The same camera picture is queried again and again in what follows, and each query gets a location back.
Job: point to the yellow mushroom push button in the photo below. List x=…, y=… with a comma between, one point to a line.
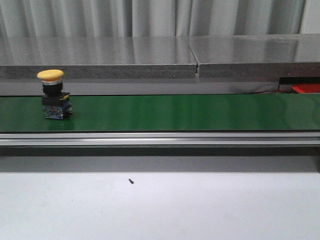
x=55, y=103

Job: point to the conveyor support leg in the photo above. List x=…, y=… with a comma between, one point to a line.
x=317, y=161

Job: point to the aluminium conveyor side rail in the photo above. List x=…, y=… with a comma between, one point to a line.
x=216, y=139

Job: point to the red plastic tray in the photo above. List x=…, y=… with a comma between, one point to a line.
x=306, y=88

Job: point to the grey stone counter slab left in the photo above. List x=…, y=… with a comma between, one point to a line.
x=98, y=57

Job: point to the grey pleated curtain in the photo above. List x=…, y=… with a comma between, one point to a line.
x=144, y=18

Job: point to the green conveyor belt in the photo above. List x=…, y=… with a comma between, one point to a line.
x=206, y=112

